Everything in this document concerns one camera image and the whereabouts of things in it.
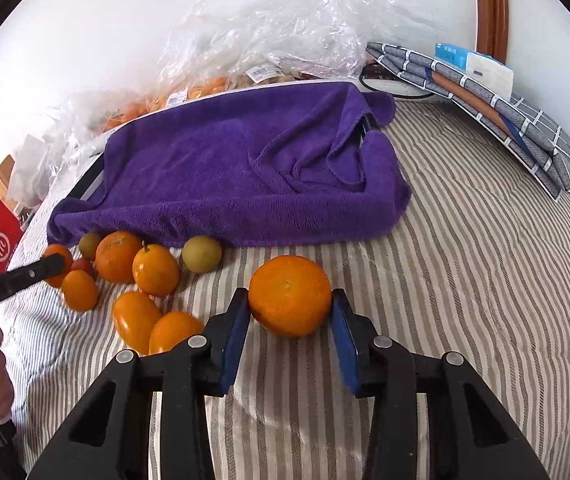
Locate small orange with stem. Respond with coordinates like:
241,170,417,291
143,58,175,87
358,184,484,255
132,244,181,297

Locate large orange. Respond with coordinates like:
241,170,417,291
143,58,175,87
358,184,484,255
248,255,332,338

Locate leftmost orange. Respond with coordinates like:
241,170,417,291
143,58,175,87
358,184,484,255
42,244,73,288

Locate small red fruit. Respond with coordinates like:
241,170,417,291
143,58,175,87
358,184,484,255
70,257,95,278

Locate small orange front left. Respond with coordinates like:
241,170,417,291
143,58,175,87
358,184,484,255
60,270,99,312

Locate small greenish fruit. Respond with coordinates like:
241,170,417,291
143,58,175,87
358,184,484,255
78,232,102,261

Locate medium orange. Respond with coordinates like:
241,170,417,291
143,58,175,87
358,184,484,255
95,231,143,284

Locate white plastic bag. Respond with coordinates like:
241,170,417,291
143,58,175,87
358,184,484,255
8,136,56,208

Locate oblong orange fruit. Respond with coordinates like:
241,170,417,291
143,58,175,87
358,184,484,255
112,290,161,356
148,311,204,354

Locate brown cardboard box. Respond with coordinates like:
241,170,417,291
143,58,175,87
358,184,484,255
0,155,17,210

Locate oblong orange fruit right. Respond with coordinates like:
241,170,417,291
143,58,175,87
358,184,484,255
148,311,204,354

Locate green-yellow round fruit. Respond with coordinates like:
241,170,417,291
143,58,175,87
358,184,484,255
182,235,222,274

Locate striped quilt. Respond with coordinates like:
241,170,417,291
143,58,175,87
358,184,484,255
0,101,570,479

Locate purple towel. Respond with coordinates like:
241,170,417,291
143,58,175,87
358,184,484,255
47,81,411,247

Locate folded grey checked cloth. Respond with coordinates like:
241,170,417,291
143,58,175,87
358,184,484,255
366,41,570,200

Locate clear plastic fruit bags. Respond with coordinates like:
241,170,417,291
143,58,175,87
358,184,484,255
49,0,417,162

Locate blue white tissue box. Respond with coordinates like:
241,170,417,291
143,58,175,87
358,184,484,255
435,42,514,101

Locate black cable loop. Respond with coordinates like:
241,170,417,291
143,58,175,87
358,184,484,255
357,62,436,101

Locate brown wooden door frame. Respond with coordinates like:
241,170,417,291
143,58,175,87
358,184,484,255
476,0,509,63

